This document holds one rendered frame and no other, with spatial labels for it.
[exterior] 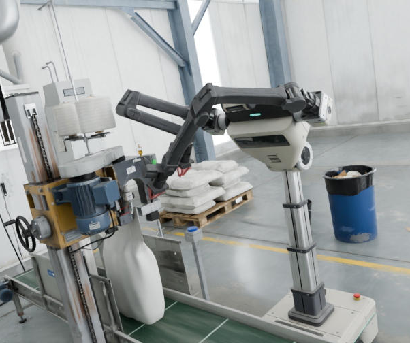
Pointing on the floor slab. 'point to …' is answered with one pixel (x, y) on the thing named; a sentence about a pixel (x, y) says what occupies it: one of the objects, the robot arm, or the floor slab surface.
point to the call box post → (201, 271)
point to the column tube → (77, 317)
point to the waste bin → (352, 203)
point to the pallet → (179, 219)
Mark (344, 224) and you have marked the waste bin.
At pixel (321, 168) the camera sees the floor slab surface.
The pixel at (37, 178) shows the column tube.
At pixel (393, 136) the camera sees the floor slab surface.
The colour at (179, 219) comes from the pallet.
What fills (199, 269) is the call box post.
